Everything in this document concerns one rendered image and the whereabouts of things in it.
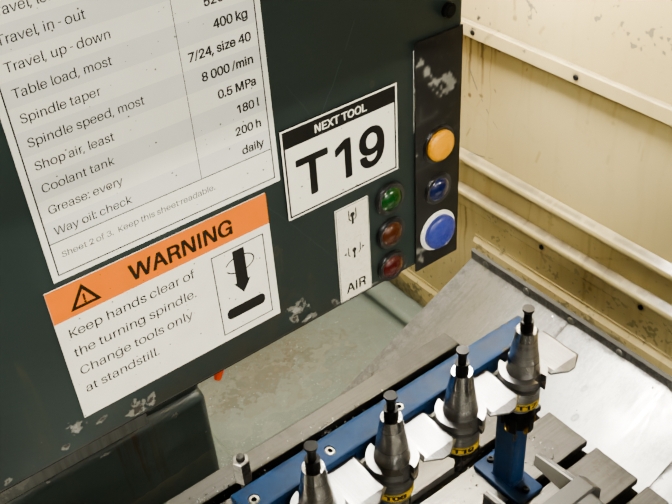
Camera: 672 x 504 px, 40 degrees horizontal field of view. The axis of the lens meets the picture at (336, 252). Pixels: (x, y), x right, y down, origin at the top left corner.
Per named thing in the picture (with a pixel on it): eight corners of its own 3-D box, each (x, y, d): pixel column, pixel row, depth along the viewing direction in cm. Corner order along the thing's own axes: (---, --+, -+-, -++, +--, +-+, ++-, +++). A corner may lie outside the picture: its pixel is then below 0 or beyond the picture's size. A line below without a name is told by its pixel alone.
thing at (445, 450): (463, 447, 110) (463, 443, 110) (430, 470, 108) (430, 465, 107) (424, 413, 115) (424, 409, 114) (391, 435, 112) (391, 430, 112)
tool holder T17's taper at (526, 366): (519, 350, 120) (523, 312, 116) (547, 367, 117) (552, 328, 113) (498, 368, 118) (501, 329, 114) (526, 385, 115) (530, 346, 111)
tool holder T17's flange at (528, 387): (517, 357, 123) (518, 344, 121) (555, 380, 119) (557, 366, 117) (487, 382, 119) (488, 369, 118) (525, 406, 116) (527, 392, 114)
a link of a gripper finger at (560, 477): (533, 468, 112) (572, 500, 108) (535, 451, 110) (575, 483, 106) (542, 461, 113) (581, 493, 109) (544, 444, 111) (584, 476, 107)
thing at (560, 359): (585, 362, 120) (585, 358, 120) (557, 381, 118) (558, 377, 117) (544, 334, 125) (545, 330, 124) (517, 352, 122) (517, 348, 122)
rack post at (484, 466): (543, 489, 142) (561, 352, 123) (518, 508, 139) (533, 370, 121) (496, 451, 148) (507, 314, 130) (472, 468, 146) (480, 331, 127)
